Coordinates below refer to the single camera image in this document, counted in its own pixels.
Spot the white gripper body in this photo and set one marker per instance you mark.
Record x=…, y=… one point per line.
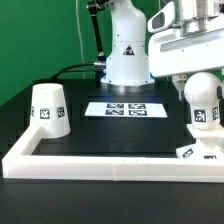
x=187, y=36

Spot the white lamp bulb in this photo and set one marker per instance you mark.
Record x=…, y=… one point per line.
x=201, y=93

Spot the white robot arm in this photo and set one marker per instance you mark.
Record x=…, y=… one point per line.
x=127, y=67

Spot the white lamp base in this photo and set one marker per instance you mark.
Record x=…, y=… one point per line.
x=209, y=144

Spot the white lamp shade cone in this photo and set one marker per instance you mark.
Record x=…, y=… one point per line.
x=49, y=110

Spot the white marker tag sheet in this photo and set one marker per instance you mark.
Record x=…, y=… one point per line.
x=134, y=110

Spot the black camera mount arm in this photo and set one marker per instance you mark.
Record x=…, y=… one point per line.
x=94, y=7

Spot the white U-shaped frame wall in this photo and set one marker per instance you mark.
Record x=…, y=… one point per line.
x=20, y=162

